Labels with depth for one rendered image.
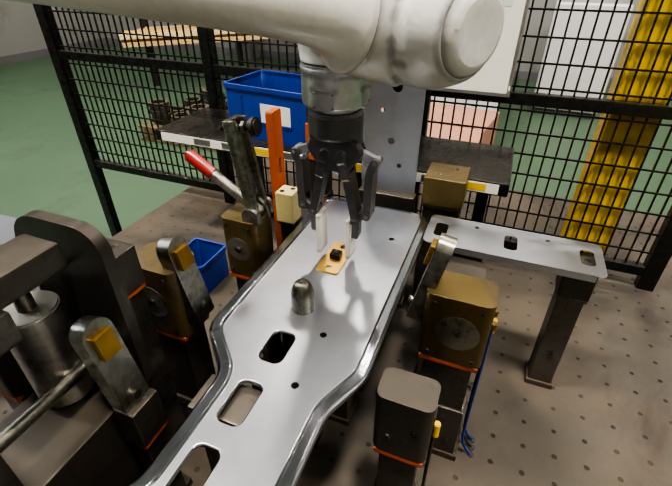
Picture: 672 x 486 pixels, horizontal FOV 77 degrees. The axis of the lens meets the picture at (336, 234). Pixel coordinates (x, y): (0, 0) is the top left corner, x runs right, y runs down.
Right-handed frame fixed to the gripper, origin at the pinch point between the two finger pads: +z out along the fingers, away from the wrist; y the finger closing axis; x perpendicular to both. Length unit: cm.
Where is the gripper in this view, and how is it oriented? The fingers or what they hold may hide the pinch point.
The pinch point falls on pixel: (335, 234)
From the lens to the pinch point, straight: 67.7
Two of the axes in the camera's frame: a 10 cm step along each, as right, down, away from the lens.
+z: 0.0, 8.4, 5.5
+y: 9.3, 2.0, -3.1
